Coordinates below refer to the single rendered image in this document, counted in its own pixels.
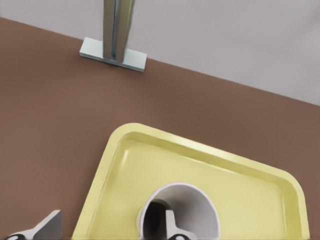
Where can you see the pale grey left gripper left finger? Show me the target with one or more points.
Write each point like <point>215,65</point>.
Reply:
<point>48,225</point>

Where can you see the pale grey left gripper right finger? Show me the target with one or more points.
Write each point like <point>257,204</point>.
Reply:
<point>170,222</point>

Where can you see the white IKEA cup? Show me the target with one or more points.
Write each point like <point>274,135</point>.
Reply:
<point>190,207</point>

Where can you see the pale yellow tray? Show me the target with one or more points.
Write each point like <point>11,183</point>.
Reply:
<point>225,190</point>

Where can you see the silver post foot plate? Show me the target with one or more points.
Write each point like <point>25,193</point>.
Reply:
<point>92,48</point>

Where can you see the silver frame post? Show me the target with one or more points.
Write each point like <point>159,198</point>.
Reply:
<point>117,27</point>

